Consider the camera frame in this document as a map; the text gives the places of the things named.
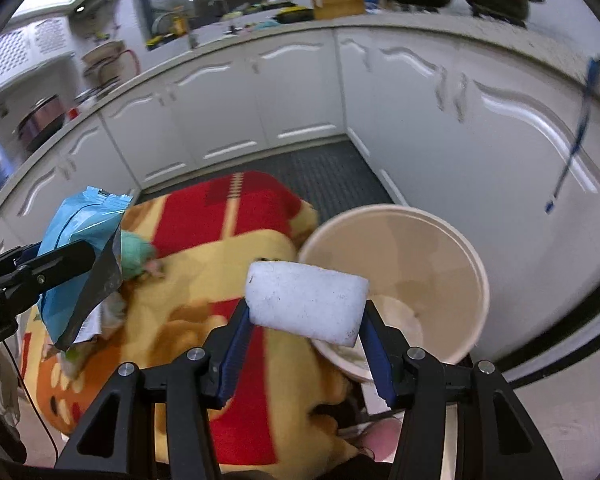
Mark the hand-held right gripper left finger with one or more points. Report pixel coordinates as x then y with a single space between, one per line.
232 355

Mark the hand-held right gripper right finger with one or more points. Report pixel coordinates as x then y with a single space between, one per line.
380 355

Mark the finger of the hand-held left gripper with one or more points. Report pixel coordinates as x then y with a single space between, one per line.
60 262

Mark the blue snack packet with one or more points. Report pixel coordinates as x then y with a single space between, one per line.
72 225

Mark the white paper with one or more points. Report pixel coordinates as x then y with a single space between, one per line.
111 311

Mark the green soft toy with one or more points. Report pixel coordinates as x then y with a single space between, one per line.
135 255

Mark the white foam sponge block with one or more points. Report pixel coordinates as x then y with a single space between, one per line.
305 300

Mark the beige plastic bin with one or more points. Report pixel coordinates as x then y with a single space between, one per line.
430 270

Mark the person's left hand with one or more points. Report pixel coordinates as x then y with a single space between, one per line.
2 385

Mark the pink slipper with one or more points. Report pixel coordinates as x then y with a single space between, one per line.
385 435

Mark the red yellow checked blanket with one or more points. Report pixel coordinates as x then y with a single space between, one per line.
190 220

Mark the purple steel pot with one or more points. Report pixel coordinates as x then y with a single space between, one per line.
40 120

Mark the dark ribbed floor mat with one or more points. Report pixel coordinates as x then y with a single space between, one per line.
330 170

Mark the tan pot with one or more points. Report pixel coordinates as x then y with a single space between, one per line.
105 62

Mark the yellow bottle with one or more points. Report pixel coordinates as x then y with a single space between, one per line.
180 25

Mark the white kitchen cabinets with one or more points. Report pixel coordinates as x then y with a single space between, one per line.
300 85

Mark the cardboard box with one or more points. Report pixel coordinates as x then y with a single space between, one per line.
335 0

